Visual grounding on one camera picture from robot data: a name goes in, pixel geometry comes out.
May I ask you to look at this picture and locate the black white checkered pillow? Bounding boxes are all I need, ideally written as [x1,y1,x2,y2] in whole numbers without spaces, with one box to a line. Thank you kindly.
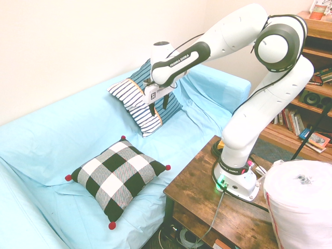
[64,135,172,230]

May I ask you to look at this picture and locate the orange cover book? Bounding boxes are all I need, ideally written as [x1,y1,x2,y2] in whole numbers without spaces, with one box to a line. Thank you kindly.
[305,132,331,153]

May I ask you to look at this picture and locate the blue white striped pillow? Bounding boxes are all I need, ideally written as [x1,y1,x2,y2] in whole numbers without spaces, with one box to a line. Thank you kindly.
[106,58,184,138]

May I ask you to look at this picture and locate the wooden side table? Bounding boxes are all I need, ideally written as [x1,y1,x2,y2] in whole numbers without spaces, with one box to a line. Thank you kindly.
[163,134,280,249]

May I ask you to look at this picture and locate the black green speaker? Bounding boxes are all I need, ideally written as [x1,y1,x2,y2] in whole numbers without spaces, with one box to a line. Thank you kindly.
[299,89,328,109]

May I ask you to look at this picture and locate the row of upright books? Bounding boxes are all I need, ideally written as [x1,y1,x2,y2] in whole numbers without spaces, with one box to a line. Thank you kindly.
[271,107,307,136]

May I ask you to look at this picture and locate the coiled cables on floor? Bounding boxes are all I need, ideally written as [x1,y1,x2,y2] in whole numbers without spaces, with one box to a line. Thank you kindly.
[158,223,205,249]

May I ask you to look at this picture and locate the grey cable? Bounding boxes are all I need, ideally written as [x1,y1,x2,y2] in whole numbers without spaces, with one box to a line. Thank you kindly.
[181,191,225,249]

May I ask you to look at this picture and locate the wooden bookshelf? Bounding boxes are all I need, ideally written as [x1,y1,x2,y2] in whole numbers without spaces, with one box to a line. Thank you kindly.
[258,10,332,160]

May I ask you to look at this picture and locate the light blue covered sofa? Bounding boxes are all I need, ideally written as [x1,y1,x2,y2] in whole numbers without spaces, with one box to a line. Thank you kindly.
[0,63,252,249]

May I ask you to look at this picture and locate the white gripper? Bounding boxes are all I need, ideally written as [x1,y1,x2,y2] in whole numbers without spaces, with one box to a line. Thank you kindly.
[142,82,173,117]

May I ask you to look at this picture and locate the black camera stand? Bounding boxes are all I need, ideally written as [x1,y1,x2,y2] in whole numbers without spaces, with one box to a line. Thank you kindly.
[290,100,332,161]

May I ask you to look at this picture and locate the white bubble wrap roll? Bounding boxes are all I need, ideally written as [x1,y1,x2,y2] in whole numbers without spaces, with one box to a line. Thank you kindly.
[263,159,332,249]

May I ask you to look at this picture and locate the stack of lying books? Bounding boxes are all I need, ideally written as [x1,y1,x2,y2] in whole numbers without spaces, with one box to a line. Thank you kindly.
[307,66,332,87]

